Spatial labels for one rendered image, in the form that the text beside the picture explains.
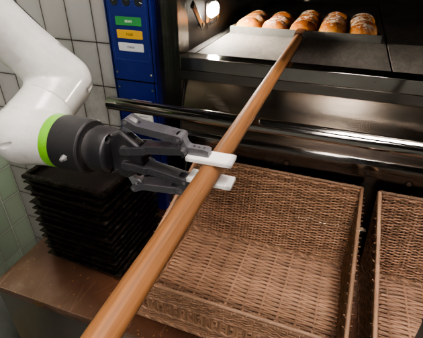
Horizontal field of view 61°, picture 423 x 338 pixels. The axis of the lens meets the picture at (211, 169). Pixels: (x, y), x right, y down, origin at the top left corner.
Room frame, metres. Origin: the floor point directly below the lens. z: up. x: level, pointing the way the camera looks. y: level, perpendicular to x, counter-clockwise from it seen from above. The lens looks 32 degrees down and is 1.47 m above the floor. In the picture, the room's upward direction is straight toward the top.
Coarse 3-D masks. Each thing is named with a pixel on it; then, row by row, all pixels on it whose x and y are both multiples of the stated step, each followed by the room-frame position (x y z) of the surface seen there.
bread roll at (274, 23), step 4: (268, 20) 1.46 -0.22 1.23; (272, 20) 1.45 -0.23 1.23; (276, 20) 1.44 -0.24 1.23; (280, 20) 1.44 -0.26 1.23; (264, 24) 1.46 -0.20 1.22; (268, 24) 1.45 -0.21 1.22; (272, 24) 1.44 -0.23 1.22; (276, 24) 1.43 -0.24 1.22; (280, 24) 1.43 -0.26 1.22; (284, 24) 1.43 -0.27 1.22; (280, 28) 1.42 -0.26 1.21; (284, 28) 1.43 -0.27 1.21
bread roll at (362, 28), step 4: (356, 24) 1.36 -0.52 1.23; (360, 24) 1.35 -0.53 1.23; (364, 24) 1.34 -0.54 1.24; (368, 24) 1.34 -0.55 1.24; (352, 28) 1.35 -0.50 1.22; (356, 28) 1.35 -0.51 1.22; (360, 28) 1.34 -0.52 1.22; (364, 28) 1.33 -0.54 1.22; (368, 28) 1.33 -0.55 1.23; (372, 28) 1.33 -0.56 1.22; (348, 32) 1.36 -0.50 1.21; (352, 32) 1.35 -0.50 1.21; (356, 32) 1.34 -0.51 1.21; (360, 32) 1.33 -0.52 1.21; (364, 32) 1.33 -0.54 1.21; (368, 32) 1.32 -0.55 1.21; (372, 32) 1.32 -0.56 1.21; (376, 32) 1.33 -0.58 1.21
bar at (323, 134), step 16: (144, 112) 0.75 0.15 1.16; (160, 112) 0.73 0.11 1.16; (176, 112) 0.72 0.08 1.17; (192, 112) 0.71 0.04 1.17; (208, 112) 0.71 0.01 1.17; (256, 128) 0.66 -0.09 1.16; (272, 128) 0.65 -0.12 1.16; (288, 128) 0.64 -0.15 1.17; (304, 128) 0.63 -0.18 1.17; (320, 128) 0.63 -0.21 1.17; (352, 144) 0.60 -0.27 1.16; (368, 144) 0.59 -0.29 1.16; (384, 144) 0.58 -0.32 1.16; (400, 144) 0.57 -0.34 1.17; (416, 144) 0.57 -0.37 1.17; (416, 336) 0.36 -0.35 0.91
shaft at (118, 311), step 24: (288, 48) 1.10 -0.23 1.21; (264, 96) 0.73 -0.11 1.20; (240, 120) 0.59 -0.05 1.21; (216, 168) 0.44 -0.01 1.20; (192, 192) 0.37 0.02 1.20; (168, 216) 0.33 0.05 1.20; (192, 216) 0.34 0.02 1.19; (168, 240) 0.29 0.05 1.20; (144, 264) 0.25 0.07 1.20; (120, 288) 0.22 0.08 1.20; (144, 288) 0.23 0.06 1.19; (120, 312) 0.20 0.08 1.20; (96, 336) 0.18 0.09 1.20; (120, 336) 0.19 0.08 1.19
